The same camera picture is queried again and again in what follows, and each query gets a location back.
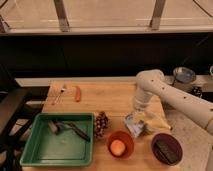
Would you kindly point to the black dish brush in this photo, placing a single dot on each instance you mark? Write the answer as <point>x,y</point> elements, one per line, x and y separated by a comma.
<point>59,127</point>

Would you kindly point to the pine cone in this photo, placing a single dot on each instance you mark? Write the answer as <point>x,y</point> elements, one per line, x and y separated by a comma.
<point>100,124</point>

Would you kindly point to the blue grey towel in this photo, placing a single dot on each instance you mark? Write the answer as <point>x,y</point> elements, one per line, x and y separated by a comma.
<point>134,124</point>

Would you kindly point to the green plastic tray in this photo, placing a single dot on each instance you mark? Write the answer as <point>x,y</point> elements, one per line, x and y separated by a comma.
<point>67,149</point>

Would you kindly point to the orange carrot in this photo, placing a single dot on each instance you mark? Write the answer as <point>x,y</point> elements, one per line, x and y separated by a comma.
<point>78,94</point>

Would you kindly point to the metal pot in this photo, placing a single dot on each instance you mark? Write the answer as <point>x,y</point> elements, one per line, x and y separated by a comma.
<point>182,78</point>

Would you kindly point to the black object in bowl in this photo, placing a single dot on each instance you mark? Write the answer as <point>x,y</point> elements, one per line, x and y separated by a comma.
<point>166,151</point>

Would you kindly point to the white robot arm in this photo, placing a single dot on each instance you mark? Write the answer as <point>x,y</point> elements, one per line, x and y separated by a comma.
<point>152,82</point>

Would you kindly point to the silver fork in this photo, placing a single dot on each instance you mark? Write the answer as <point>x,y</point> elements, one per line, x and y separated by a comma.
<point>62,90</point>

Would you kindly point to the orange bowl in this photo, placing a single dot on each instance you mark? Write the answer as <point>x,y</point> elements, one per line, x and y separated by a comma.
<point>126,139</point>

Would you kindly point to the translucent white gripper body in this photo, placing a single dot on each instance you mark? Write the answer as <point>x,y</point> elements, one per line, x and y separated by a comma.
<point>141,99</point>

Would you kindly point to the orange fruit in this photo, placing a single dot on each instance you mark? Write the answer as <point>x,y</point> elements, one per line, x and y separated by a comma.
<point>117,147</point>

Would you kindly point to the black chair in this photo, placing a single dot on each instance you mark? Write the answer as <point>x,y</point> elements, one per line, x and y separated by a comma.
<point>16,117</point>

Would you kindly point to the dark purple bowl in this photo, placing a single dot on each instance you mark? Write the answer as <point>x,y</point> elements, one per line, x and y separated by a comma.
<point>172,143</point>

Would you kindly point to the wooden cutting board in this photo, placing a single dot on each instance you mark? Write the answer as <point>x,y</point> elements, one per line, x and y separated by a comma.
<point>115,98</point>

